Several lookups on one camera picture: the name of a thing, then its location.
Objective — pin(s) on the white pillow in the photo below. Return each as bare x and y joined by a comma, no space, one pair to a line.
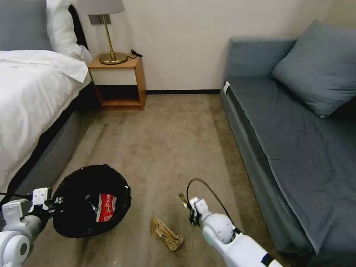
62,27

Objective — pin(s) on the blue-grey sofa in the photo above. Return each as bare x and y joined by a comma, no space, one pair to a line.
292,155

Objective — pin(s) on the brass table lamp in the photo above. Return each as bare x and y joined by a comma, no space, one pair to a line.
112,57

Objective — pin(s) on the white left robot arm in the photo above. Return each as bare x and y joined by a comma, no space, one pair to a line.
16,222

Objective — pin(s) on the grey padded headboard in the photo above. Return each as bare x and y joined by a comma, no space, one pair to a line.
22,25

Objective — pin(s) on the white sofa tag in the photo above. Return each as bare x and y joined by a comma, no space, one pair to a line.
226,86

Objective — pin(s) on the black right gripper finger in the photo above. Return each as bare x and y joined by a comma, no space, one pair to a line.
184,200

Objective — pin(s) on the black mesh trash bin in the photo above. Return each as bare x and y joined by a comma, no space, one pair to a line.
83,189

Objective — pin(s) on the wooden nightstand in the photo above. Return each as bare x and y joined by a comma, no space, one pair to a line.
119,72

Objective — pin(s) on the silver wall socket plate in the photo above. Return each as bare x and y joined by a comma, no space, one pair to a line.
96,20

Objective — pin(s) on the blue-grey cushion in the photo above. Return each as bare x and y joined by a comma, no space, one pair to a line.
317,69

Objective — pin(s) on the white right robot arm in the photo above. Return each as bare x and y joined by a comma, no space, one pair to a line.
236,244

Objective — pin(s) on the grey bed base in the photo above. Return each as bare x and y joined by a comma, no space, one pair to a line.
52,150

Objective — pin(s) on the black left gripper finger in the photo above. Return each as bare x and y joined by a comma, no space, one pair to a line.
59,200

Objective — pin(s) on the red snack wrapper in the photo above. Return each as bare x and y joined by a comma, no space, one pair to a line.
107,207

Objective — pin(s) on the black baseboard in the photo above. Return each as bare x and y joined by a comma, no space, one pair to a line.
183,91

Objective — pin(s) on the crumpled brown paper garbage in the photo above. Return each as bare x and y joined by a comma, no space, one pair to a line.
165,233

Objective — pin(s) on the white bed duvet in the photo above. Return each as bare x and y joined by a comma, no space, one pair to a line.
30,94

